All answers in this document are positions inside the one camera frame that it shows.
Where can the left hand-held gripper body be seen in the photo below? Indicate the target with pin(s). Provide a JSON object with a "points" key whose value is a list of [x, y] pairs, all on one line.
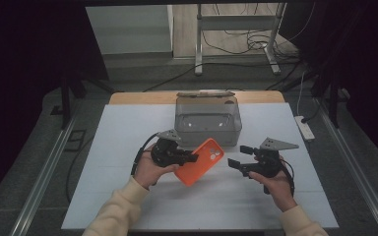
{"points": [[164, 152]]}

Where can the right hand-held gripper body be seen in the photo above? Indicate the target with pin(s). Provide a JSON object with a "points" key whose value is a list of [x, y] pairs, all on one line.
{"points": [[269, 164]]}

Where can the orange phone case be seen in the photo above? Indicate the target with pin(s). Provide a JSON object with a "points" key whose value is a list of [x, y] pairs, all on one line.
{"points": [[203, 165]]}

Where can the person's left hand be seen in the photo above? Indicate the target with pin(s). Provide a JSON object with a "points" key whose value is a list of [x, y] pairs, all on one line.
{"points": [[149, 172]]}

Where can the person's right hand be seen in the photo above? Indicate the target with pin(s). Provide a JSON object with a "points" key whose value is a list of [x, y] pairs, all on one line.
{"points": [[280, 190]]}

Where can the clear grey storage box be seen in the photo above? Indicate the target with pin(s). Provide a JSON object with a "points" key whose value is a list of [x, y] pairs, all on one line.
{"points": [[206, 129]]}

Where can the white power strip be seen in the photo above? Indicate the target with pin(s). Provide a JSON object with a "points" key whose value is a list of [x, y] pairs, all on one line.
{"points": [[305, 128]]}

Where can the black stand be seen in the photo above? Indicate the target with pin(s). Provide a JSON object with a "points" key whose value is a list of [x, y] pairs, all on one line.
{"points": [[66, 98], [333, 105]]}

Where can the white panel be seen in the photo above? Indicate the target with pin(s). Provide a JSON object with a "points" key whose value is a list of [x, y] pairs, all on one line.
{"points": [[131, 29]]}

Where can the dark curtain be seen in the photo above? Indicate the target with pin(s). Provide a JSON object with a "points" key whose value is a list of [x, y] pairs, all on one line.
{"points": [[367, 65], [19, 82]]}

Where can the aluminium rail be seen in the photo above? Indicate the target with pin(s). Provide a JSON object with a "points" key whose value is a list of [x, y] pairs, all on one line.
{"points": [[46, 177], [357, 170]]}

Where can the black floor frame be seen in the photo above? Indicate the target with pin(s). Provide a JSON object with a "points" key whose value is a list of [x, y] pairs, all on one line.
{"points": [[75, 140]]}

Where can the white metal stand frame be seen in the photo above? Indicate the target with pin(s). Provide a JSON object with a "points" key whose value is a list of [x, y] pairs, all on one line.
{"points": [[198, 39]]}

